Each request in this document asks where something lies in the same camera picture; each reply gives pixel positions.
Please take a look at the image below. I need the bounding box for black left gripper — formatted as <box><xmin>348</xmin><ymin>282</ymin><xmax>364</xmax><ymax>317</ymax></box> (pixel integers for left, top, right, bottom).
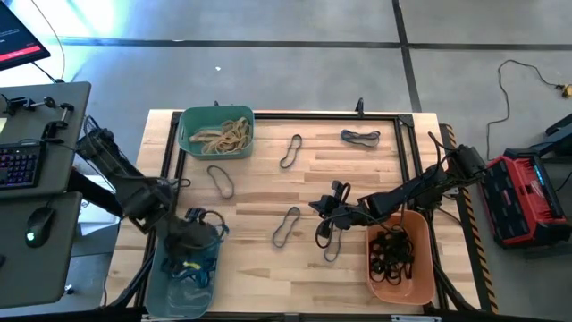
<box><xmin>161</xmin><ymin>216</ymin><xmax>223</xmax><ymax>278</ymax></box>

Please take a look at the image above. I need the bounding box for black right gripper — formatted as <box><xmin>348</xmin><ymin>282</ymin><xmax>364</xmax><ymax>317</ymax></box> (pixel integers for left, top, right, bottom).
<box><xmin>308</xmin><ymin>181</ymin><xmax>373</xmax><ymax>238</ymax></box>

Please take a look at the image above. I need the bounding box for long black rubber band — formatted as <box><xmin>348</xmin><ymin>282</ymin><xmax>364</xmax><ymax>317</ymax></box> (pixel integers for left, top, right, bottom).
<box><xmin>374</xmin><ymin>241</ymin><xmax>410</xmax><ymax>278</ymax></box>
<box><xmin>368</xmin><ymin>241</ymin><xmax>394</xmax><ymax>274</ymax></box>
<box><xmin>382</xmin><ymin>232</ymin><xmax>415</xmax><ymax>281</ymax></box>
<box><xmin>368</xmin><ymin>225</ymin><xmax>406</xmax><ymax>265</ymax></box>
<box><xmin>368</xmin><ymin>254</ymin><xmax>397</xmax><ymax>286</ymax></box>

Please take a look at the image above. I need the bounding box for dark teal plastic basket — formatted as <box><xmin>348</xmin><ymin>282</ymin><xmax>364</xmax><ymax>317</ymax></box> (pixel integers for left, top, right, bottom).
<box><xmin>145</xmin><ymin>218</ymin><xmax>224</xmax><ymax>320</ymax></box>

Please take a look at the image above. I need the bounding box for black desk support beam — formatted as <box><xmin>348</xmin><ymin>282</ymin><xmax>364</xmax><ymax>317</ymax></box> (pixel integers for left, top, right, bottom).
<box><xmin>66</xmin><ymin>167</ymin><xmax>127</xmax><ymax>219</ymax></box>

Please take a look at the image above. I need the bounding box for orange plastic basket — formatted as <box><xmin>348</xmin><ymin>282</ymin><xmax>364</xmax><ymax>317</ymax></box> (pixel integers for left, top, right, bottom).
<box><xmin>365</xmin><ymin>208</ymin><xmax>435</xmax><ymax>307</ymax></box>

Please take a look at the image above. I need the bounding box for black computer mouse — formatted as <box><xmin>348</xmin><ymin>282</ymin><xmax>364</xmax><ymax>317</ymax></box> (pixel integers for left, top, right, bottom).
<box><xmin>23</xmin><ymin>206</ymin><xmax>57</xmax><ymax>250</ymax></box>

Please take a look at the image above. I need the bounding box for grey side table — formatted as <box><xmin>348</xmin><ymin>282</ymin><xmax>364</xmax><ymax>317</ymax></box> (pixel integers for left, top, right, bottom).
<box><xmin>0</xmin><ymin>81</ymin><xmax>92</xmax><ymax>200</ymax></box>
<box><xmin>0</xmin><ymin>191</ymin><xmax>84</xmax><ymax>309</ymax></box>

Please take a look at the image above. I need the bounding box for light green plastic basket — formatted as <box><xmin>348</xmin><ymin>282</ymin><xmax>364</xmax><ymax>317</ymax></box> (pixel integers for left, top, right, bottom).
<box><xmin>177</xmin><ymin>105</ymin><xmax>256</xmax><ymax>161</ymax></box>

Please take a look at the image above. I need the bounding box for yellow black hazard strip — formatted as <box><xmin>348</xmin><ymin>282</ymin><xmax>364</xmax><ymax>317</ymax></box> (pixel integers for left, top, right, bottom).
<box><xmin>440</xmin><ymin>123</ymin><xmax>501</xmax><ymax>315</ymax></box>

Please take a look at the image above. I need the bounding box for backlit black keyboard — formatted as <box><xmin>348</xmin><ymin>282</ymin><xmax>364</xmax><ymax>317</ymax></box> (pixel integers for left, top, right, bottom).
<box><xmin>0</xmin><ymin>140</ymin><xmax>46</xmax><ymax>191</ymax></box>

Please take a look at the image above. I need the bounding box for small black clamp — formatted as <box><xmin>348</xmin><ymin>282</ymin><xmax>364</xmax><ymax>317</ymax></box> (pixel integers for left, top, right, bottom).
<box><xmin>41</xmin><ymin>119</ymin><xmax>68</xmax><ymax>140</ymax></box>

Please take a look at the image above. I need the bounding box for red black power case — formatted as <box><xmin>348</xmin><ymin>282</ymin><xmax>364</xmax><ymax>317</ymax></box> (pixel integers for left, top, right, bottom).
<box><xmin>484</xmin><ymin>147</ymin><xmax>572</xmax><ymax>250</ymax></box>

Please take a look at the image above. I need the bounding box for black clamp rod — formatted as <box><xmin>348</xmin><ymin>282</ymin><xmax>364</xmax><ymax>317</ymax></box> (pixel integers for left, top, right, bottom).
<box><xmin>0</xmin><ymin>94</ymin><xmax>76</xmax><ymax>114</ymax></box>

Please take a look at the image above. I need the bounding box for dark blue equipment case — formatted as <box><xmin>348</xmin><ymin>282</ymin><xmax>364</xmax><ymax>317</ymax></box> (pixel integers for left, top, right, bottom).
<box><xmin>543</xmin><ymin>111</ymin><xmax>572</xmax><ymax>157</ymax></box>

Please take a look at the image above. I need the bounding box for computer monitor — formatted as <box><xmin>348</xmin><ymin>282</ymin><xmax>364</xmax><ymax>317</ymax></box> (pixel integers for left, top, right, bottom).
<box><xmin>0</xmin><ymin>0</ymin><xmax>52</xmax><ymax>72</ymax></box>

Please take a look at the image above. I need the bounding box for black floor cable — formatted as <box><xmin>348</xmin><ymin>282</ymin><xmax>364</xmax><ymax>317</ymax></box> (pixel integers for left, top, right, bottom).
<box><xmin>484</xmin><ymin>59</ymin><xmax>562</xmax><ymax>160</ymax></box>

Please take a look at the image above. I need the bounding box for thin beige cable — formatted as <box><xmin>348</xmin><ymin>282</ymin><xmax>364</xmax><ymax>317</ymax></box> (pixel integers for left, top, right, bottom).
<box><xmin>29</xmin><ymin>0</ymin><xmax>67</xmax><ymax>82</ymax></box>

